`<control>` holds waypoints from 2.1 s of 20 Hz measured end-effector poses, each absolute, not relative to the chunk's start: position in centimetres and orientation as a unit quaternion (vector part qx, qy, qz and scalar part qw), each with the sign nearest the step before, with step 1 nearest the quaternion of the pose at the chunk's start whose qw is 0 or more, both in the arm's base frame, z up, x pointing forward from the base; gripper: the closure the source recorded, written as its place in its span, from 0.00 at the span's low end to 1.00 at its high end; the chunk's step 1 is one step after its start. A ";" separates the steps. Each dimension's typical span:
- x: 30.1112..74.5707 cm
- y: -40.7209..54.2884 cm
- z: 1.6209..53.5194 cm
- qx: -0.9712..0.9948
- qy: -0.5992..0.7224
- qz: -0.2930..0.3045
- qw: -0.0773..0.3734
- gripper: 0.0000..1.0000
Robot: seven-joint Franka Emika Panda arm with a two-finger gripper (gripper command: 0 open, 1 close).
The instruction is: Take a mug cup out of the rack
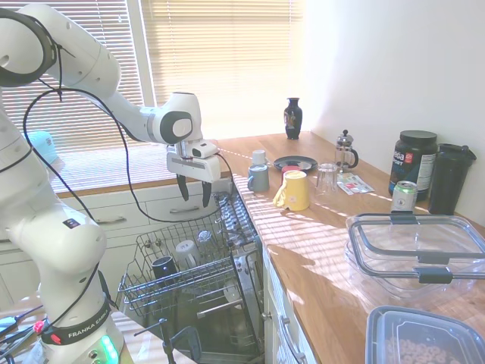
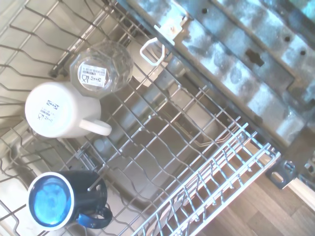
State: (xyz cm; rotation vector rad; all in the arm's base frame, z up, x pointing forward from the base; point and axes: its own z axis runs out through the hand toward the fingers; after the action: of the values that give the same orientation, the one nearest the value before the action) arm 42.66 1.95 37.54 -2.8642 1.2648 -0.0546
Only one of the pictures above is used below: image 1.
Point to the wide window blind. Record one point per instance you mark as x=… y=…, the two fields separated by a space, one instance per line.
x=223 y=64

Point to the white mug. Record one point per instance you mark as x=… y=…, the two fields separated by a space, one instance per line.
x=185 y=252

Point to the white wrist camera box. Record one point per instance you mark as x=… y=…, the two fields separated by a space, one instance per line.
x=204 y=149

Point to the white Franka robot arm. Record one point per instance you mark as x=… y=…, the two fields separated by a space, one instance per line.
x=87 y=64

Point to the clear plastic container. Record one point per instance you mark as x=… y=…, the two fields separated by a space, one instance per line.
x=363 y=277

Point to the white green drink can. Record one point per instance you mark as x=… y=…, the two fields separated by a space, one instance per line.
x=404 y=197

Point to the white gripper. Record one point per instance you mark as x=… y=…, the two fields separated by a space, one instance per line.
x=191 y=167

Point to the black mug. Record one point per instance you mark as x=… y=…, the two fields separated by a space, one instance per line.
x=163 y=267

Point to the glass french press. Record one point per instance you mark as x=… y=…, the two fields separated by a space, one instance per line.
x=344 y=151

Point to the stainless steel dishwasher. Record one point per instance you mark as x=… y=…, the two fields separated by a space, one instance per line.
x=242 y=277

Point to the small red clip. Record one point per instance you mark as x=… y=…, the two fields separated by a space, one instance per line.
x=38 y=326

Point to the black plate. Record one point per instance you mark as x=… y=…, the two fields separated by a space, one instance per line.
x=297 y=162

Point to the grey lidded cereal container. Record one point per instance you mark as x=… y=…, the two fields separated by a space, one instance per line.
x=420 y=337

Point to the printed paper packets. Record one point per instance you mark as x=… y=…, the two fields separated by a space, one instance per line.
x=354 y=184

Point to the black shaker bottle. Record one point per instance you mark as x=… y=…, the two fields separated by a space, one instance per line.
x=449 y=178

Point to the grey mug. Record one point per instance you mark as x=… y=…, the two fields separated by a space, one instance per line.
x=259 y=178

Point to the black protein powder tub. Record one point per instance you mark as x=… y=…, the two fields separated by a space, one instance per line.
x=413 y=163

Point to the dark blue painted vase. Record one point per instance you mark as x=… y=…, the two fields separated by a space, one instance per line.
x=292 y=118

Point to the metal cabinet knob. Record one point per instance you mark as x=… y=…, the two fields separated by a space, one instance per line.
x=266 y=315

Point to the yellow mug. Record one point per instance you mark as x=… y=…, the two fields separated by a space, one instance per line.
x=295 y=191

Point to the narrow window blind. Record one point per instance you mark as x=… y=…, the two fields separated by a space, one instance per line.
x=94 y=22

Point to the teal cap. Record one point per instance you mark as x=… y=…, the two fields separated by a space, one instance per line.
x=43 y=146

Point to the small pale grey cup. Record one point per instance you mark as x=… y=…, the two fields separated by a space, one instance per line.
x=258 y=156

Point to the clear tall glass tumbler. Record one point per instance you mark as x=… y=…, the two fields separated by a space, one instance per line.
x=327 y=180

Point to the red mug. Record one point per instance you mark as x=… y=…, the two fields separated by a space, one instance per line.
x=290 y=169

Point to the clear drinking glass upturned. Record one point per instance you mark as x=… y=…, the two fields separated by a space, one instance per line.
x=204 y=238

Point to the clear container grey latch lid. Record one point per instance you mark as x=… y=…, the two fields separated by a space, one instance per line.
x=417 y=242

